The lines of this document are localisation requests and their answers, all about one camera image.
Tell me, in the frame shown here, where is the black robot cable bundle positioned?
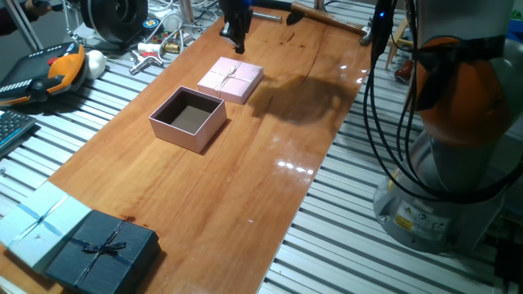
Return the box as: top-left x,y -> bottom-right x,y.
361,0 -> 523,205

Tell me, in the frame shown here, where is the open pink box base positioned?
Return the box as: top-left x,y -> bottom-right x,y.
148,85 -> 228,154

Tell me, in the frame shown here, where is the blue plastic bag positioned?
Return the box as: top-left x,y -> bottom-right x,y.
506,16 -> 523,46

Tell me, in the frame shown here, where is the black filament spool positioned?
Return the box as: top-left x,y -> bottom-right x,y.
79,0 -> 149,45

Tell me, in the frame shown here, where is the light blue gift box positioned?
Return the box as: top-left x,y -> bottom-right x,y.
0,180 -> 93,274

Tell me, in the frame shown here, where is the dark blue gift box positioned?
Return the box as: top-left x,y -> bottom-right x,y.
43,209 -> 161,294

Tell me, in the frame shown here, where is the small wooden rack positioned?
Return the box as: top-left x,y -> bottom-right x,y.
386,16 -> 413,70

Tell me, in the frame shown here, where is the black keyboard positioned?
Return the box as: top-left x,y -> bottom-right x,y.
0,109 -> 38,158

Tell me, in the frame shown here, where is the upright metal post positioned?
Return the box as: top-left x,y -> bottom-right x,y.
179,0 -> 195,25

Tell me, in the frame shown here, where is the hammer with wooden handle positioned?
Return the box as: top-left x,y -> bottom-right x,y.
285,1 -> 375,47

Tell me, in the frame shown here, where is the white egg-shaped object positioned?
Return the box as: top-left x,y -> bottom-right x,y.
84,49 -> 108,81

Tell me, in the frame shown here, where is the glossy wooden board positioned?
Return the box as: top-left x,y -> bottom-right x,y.
0,6 -> 373,294

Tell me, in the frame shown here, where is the orange and black teach pendant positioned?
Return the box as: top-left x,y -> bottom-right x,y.
0,42 -> 87,107

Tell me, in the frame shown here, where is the upright aluminium pole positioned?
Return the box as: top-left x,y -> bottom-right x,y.
3,0 -> 44,52

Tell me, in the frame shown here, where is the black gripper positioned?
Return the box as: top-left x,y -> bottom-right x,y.
218,0 -> 254,55

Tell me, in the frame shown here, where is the silver metal clamp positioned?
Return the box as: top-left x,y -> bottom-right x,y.
129,51 -> 164,76

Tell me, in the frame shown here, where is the pink box lid with ribbon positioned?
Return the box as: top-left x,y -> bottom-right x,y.
197,56 -> 265,105

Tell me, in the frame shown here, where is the silver metal rod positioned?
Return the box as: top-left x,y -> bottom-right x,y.
251,11 -> 283,24

